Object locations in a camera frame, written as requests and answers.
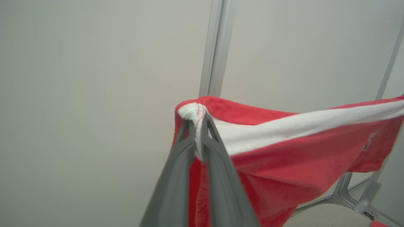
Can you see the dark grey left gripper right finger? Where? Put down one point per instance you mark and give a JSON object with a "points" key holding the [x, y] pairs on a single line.
{"points": [[224, 189]]}

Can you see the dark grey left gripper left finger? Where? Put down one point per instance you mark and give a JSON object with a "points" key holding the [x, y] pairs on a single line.
{"points": [[172, 189]]}

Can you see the red shorts with white stripes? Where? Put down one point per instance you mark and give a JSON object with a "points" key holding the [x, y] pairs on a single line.
{"points": [[300, 164]]}

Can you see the grey wall base rail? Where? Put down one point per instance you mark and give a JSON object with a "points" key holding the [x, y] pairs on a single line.
{"points": [[315, 203]]}

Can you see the grey metal partition post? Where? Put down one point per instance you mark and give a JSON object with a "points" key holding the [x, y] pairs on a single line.
{"points": [[391, 63], [217, 47]]}

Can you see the grey cylindrical post foot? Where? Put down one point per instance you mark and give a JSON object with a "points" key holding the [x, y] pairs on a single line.
{"points": [[367, 195]]}

